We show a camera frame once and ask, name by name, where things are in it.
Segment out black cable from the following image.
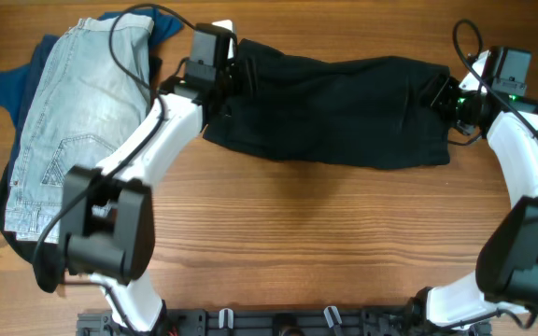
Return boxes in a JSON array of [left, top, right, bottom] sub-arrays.
[[446, 18, 538, 328], [30, 3, 195, 335]]

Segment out left white rail clip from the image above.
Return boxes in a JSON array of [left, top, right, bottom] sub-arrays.
[[218, 308, 234, 329]]

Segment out right white rail clip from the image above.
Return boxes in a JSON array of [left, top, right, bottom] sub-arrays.
[[323, 305, 342, 329]]

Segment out black garment under pile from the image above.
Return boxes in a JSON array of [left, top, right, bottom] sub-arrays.
[[0, 55, 163, 294]]

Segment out white rail clip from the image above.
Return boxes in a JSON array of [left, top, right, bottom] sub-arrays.
[[218, 308, 234, 329], [323, 305, 342, 329]]

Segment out blue t-shirt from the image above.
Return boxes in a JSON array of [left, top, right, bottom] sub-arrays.
[[0, 8, 184, 131]]

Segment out right black cable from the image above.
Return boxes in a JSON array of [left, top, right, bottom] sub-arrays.
[[446, 18, 538, 328]]

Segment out black shorts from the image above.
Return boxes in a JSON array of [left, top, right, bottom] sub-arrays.
[[204, 39, 450, 170]]

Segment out light blue denim shorts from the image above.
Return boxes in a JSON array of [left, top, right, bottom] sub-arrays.
[[5, 14, 153, 242]]

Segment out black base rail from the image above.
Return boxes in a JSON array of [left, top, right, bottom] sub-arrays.
[[76, 305, 492, 336]]

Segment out left black cable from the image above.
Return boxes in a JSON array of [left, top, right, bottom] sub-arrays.
[[30, 3, 195, 335]]

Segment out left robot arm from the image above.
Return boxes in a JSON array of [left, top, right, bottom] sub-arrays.
[[54, 20, 237, 335]]

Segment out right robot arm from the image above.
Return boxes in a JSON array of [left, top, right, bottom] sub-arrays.
[[404, 47, 538, 333]]

